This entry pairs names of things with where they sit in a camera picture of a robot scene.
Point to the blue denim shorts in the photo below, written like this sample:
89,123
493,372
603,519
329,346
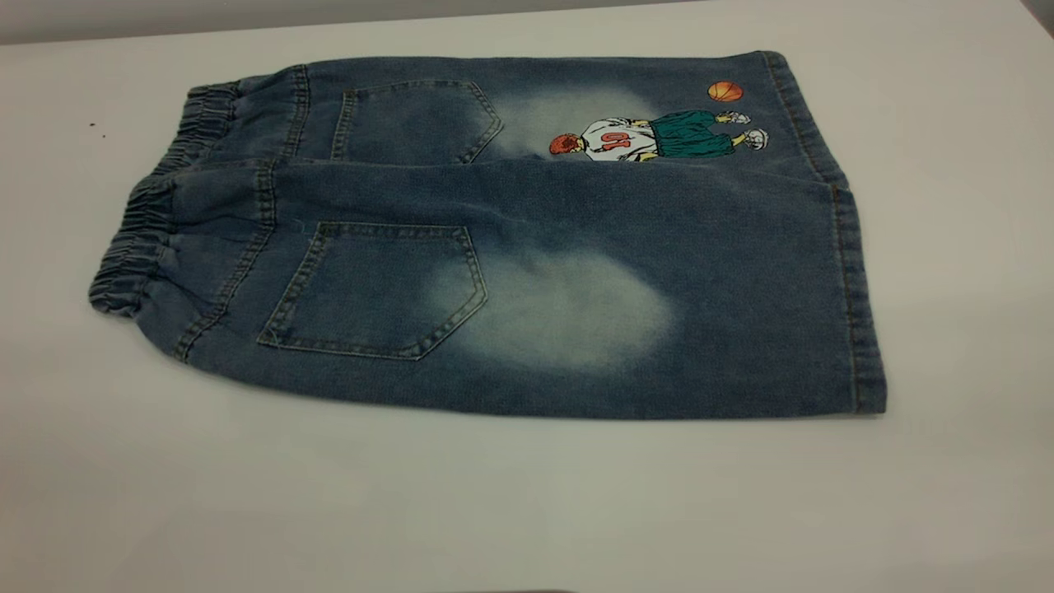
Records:
576,214

